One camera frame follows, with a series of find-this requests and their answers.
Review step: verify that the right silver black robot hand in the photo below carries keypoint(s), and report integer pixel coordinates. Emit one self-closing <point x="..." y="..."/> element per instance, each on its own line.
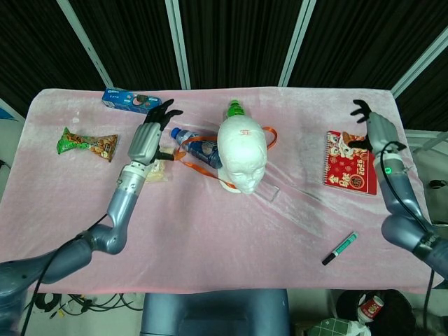
<point x="383" y="131"/>

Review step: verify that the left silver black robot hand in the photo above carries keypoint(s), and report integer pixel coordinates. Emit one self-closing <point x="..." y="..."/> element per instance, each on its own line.
<point x="145" y="141"/>

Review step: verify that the clear badge holder metal frame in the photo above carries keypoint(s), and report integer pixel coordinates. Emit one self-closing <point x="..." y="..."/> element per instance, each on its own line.
<point x="271" y="194"/>

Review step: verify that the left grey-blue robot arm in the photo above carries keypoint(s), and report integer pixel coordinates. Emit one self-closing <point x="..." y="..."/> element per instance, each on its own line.
<point x="119" y="210"/>

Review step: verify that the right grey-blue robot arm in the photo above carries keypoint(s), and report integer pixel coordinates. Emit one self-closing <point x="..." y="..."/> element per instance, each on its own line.
<point x="402" y="203"/>

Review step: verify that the white foam mannequin head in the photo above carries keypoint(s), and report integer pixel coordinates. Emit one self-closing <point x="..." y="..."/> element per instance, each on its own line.
<point x="241" y="154"/>

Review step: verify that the clear bag of beige snacks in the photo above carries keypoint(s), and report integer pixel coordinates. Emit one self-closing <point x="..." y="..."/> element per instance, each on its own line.
<point x="155" y="173"/>

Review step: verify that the blue cookie box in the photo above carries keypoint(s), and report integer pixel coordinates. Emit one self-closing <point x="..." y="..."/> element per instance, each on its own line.
<point x="126" y="99"/>

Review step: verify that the red spiral notebook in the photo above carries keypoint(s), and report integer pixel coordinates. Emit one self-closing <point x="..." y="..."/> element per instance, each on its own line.
<point x="350" y="164"/>

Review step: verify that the blue plastic drink bottle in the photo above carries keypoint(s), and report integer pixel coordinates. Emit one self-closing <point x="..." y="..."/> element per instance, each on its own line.
<point x="201" y="148"/>

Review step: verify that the green orange snack bag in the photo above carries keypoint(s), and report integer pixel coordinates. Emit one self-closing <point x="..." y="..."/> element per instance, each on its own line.
<point x="87" y="143"/>

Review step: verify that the green plastic bottle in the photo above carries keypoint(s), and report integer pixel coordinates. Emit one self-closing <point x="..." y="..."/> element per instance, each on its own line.
<point x="236" y="109"/>

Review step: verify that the pink velvet tablecloth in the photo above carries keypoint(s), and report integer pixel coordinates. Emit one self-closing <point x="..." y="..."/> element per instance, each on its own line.
<point x="192" y="238"/>

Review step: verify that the green black marker pen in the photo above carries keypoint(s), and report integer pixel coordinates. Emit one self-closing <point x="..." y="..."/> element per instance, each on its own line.
<point x="341" y="248"/>

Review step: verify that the red paper cup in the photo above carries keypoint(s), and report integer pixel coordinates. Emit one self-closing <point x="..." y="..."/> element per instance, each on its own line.
<point x="371" y="308"/>

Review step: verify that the grey-blue robot torso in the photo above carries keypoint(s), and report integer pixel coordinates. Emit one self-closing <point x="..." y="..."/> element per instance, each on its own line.
<point x="213" y="311"/>

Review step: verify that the green checked cloth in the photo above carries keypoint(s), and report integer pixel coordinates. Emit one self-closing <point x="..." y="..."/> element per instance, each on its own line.
<point x="336" y="327"/>

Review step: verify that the white frame post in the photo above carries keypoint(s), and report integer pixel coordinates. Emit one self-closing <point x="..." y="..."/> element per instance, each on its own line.
<point x="297" y="45"/>
<point x="87" y="45"/>
<point x="178" y="45"/>
<point x="420" y="63"/>

